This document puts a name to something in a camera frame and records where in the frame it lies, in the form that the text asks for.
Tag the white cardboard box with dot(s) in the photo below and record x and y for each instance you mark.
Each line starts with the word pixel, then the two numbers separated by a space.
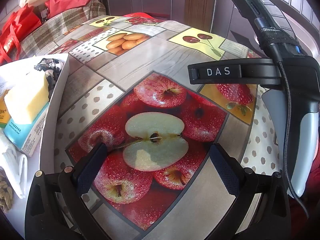
pixel 53 105

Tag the plaid cloth cover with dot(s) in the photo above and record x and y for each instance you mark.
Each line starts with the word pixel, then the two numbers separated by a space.
pixel 62 22

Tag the teal tissue pack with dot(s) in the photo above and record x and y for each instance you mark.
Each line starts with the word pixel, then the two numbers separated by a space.
pixel 22 137

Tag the black and white scrunchie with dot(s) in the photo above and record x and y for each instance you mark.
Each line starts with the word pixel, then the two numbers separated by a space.
pixel 50 66

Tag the glossy red tote bag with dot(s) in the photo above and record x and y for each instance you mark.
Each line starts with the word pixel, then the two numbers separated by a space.
pixel 15 30

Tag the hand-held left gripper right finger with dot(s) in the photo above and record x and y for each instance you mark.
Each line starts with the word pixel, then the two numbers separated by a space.
pixel 223 172

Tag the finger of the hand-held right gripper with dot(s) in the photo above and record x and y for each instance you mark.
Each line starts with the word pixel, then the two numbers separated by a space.
pixel 255 71

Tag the yellow sponge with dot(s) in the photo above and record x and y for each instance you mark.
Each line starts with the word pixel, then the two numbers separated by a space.
pixel 25 97

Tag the fruit print tablecloth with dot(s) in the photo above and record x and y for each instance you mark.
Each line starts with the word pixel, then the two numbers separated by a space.
pixel 155 55

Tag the red printed shopping bag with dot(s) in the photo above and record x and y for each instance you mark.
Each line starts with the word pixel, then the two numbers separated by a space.
pixel 140 15

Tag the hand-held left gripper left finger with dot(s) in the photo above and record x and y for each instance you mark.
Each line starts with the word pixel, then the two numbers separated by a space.
pixel 91 167

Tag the yellow tissue pack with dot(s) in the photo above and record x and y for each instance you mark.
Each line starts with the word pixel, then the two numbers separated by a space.
pixel 3 112

